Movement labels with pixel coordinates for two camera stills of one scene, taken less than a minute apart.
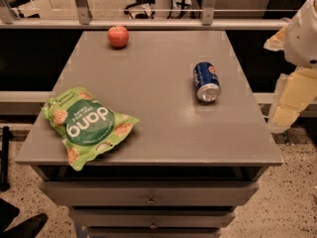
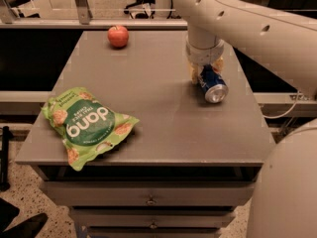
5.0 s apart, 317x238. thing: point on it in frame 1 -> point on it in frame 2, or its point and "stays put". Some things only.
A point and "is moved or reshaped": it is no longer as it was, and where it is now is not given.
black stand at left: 6,135 stays put
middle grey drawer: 152,217 stays put
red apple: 118,36 stays put
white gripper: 303,39 -> 204,56
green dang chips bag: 87,127 stays put
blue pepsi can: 206,80 is moved or reshaped
